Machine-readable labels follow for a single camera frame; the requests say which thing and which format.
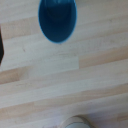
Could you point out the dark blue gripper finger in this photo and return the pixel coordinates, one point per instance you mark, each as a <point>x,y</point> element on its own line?
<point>1,46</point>

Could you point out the blue cup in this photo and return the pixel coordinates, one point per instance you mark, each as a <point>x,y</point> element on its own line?
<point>58,23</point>

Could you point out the pink cup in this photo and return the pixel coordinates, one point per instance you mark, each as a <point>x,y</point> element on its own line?
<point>76,122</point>

